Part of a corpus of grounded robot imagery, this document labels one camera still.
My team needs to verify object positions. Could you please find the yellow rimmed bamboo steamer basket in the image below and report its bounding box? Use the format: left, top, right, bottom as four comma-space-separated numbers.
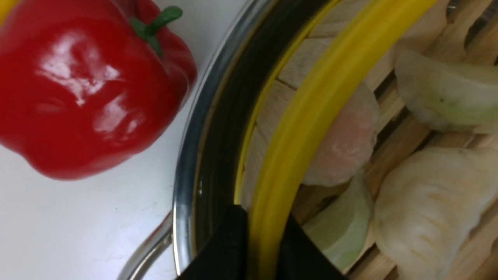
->
235, 0, 497, 280

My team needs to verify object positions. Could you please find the red bell pepper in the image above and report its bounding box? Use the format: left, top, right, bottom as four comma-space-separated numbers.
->
0, 0, 197, 180

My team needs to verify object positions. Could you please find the pink dumpling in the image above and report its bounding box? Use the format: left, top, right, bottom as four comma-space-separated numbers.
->
302, 83, 380, 187

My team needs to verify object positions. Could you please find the pale green dumpling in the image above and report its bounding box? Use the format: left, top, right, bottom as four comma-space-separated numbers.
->
303, 170, 374, 272

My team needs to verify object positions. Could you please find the stainless steel pot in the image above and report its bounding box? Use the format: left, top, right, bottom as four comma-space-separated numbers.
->
118, 0, 343, 280

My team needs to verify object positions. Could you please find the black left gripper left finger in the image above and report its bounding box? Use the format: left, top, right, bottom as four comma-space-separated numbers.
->
177, 205, 247, 280

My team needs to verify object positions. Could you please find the white pleated dumpling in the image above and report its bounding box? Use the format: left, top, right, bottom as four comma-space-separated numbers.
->
372, 147, 498, 280

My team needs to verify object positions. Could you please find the yellow banana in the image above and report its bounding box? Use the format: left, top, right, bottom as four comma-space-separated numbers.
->
0, 0, 18, 26

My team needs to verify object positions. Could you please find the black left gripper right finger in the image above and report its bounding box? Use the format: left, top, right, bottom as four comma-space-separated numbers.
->
275, 215, 347, 280

